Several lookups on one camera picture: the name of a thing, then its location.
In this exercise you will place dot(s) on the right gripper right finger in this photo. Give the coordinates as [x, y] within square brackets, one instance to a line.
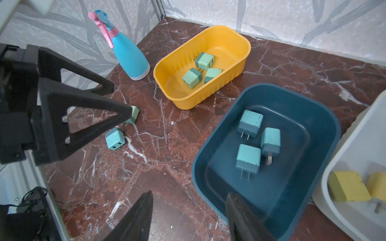
[243, 223]

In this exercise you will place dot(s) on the aluminium front rail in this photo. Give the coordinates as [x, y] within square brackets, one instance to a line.
[28, 209]

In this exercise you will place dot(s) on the teal spray bottle pink trigger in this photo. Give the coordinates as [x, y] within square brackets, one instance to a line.
[129, 56]

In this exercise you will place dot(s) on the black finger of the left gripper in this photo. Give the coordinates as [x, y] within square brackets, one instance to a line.
[54, 140]
[50, 64]

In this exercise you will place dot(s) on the green plug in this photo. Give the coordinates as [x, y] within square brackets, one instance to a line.
[204, 61]
[192, 78]
[134, 115]
[211, 74]

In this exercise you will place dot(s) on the yellow plastic storage box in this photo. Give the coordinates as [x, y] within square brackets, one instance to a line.
[230, 50]

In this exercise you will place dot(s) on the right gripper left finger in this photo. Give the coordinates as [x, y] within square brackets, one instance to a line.
[135, 225]

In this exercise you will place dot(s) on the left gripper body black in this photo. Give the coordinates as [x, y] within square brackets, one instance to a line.
[20, 114]

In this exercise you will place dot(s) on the dark teal storage box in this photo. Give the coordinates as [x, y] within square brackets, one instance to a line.
[279, 193]

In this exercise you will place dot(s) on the white plastic storage box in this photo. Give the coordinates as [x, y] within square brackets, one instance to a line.
[361, 149]

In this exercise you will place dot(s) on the yellow plug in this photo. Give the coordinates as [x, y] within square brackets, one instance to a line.
[376, 186]
[347, 186]

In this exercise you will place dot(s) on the teal plug bottom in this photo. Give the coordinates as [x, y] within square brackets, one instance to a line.
[248, 160]

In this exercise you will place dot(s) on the teal plug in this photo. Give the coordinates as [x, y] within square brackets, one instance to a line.
[249, 124]
[248, 160]
[270, 144]
[115, 138]

